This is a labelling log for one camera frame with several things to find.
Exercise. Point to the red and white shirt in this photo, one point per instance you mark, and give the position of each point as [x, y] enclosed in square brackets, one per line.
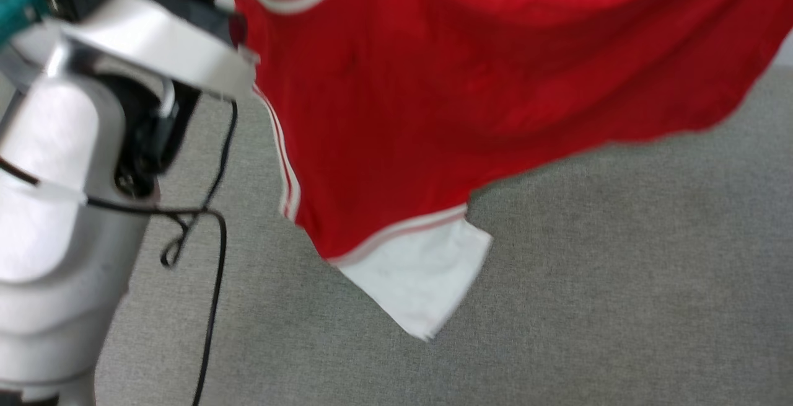
[471, 102]

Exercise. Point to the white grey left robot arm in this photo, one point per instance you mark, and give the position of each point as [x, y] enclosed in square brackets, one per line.
[56, 220]

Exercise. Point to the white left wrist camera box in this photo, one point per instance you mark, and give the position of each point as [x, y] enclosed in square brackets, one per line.
[155, 46]

